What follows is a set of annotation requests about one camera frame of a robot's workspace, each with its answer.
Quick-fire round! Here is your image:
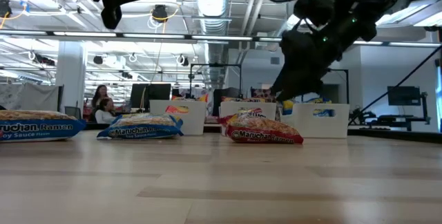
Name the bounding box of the white building column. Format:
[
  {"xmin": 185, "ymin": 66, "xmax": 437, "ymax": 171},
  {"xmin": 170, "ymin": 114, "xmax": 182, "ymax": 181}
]
[{"xmin": 55, "ymin": 40, "xmax": 87, "ymax": 114}]

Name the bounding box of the grey fabric partition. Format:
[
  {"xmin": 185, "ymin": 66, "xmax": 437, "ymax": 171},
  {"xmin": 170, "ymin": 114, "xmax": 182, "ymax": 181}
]
[{"xmin": 0, "ymin": 82, "xmax": 60, "ymax": 111}]

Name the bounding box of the dark screen on stand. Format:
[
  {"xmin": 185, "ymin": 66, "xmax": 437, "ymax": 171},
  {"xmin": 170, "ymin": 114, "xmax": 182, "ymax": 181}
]
[{"xmin": 387, "ymin": 85, "xmax": 422, "ymax": 106}]

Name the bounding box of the white plastic bin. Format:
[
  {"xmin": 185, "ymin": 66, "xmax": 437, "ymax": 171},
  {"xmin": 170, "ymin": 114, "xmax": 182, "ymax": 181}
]
[
  {"xmin": 280, "ymin": 103, "xmax": 351, "ymax": 139},
  {"xmin": 149, "ymin": 99, "xmax": 208, "ymax": 136},
  {"xmin": 220, "ymin": 101, "xmax": 278, "ymax": 137}
]

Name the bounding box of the black overhead camera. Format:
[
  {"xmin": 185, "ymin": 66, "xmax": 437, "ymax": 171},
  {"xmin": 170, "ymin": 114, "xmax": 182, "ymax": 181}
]
[{"xmin": 151, "ymin": 4, "xmax": 169, "ymax": 24}]

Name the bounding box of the dark dotted fabric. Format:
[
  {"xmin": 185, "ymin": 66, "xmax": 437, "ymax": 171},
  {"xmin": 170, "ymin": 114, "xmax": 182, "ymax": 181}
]
[{"xmin": 251, "ymin": 87, "xmax": 282, "ymax": 103}]

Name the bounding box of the person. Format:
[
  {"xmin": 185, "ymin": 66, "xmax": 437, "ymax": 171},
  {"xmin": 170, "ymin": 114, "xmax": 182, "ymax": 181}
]
[
  {"xmin": 93, "ymin": 97, "xmax": 118, "ymax": 125},
  {"xmin": 90, "ymin": 84, "xmax": 115, "ymax": 113}
]

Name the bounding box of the black computer monitor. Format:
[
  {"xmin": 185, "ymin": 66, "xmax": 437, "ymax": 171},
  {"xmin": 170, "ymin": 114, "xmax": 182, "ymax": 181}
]
[
  {"xmin": 130, "ymin": 83, "xmax": 150, "ymax": 113},
  {"xmin": 148, "ymin": 83, "xmax": 172, "ymax": 101}
]

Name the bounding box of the silver round ceiling duct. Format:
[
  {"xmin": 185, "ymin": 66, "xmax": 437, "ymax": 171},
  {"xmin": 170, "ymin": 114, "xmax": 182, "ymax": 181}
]
[
  {"xmin": 192, "ymin": 0, "xmax": 231, "ymax": 90},
  {"xmin": 267, "ymin": 0, "xmax": 334, "ymax": 52}
]

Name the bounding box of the long black cable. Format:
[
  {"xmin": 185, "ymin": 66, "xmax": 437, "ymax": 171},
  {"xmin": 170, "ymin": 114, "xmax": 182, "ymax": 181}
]
[{"xmin": 347, "ymin": 45, "xmax": 442, "ymax": 127}]

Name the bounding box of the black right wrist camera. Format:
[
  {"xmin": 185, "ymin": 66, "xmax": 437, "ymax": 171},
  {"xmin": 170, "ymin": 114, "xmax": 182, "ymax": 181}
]
[{"xmin": 292, "ymin": 0, "xmax": 335, "ymax": 28}]

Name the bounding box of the black workstation table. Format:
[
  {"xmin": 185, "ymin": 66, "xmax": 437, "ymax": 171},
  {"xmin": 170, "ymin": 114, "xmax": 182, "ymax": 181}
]
[{"xmin": 348, "ymin": 91, "xmax": 432, "ymax": 132}]

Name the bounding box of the black office chair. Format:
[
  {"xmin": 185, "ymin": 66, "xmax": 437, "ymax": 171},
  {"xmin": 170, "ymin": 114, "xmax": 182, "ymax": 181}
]
[{"xmin": 64, "ymin": 105, "xmax": 83, "ymax": 123}]

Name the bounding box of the black gantry frame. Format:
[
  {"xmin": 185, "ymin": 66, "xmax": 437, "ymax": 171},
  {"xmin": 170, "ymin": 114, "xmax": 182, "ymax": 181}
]
[{"xmin": 327, "ymin": 67, "xmax": 350, "ymax": 104}]

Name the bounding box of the black table edge frame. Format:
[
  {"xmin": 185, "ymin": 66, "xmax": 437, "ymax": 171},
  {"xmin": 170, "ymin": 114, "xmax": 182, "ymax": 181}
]
[{"xmin": 82, "ymin": 122, "xmax": 442, "ymax": 144}]

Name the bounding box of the long horizontal light bar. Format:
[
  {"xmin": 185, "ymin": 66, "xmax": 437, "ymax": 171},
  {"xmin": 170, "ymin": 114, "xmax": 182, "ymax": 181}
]
[{"xmin": 0, "ymin": 29, "xmax": 442, "ymax": 48}]

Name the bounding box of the orange chicken ramen packet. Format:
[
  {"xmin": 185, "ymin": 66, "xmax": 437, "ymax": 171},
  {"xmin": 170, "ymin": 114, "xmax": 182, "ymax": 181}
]
[{"xmin": 164, "ymin": 93, "xmax": 210, "ymax": 115}]

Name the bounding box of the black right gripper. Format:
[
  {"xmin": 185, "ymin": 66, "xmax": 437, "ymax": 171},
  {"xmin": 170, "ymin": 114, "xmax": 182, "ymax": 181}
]
[{"xmin": 270, "ymin": 26, "xmax": 349, "ymax": 102}]

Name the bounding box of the blue soy sauce ramen packet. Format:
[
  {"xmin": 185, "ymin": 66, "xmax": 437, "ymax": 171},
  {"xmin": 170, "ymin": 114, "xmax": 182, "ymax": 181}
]
[
  {"xmin": 303, "ymin": 97, "xmax": 336, "ymax": 118},
  {"xmin": 281, "ymin": 100, "xmax": 295, "ymax": 116},
  {"xmin": 96, "ymin": 113, "xmax": 184, "ymax": 140},
  {"xmin": 0, "ymin": 109, "xmax": 87, "ymax": 144}
]

